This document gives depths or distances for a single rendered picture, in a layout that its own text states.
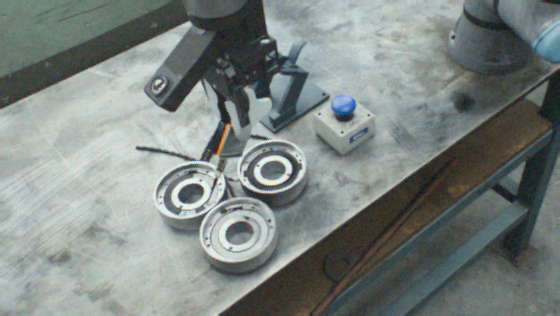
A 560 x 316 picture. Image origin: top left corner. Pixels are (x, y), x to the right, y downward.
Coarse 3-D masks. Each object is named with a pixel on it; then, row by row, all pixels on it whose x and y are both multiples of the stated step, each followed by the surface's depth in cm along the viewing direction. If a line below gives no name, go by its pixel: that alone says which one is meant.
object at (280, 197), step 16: (256, 144) 91; (272, 144) 92; (288, 144) 91; (240, 160) 89; (272, 160) 90; (304, 160) 88; (240, 176) 87; (256, 176) 88; (288, 176) 88; (304, 176) 87; (256, 192) 85; (272, 192) 84; (288, 192) 85
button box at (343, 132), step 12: (324, 108) 95; (360, 108) 94; (324, 120) 93; (336, 120) 93; (348, 120) 92; (360, 120) 92; (372, 120) 93; (324, 132) 94; (336, 132) 91; (348, 132) 91; (360, 132) 93; (372, 132) 95; (336, 144) 93; (348, 144) 92
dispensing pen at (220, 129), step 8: (224, 120) 80; (216, 128) 80; (224, 128) 79; (216, 136) 80; (216, 144) 80; (216, 152) 80; (224, 160) 82; (216, 168) 83; (224, 168) 83; (216, 176) 83; (208, 200) 85
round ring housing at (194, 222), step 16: (176, 176) 89; (160, 192) 87; (176, 192) 87; (192, 192) 90; (208, 192) 86; (224, 192) 85; (160, 208) 84; (192, 208) 85; (208, 208) 83; (176, 224) 84; (192, 224) 83
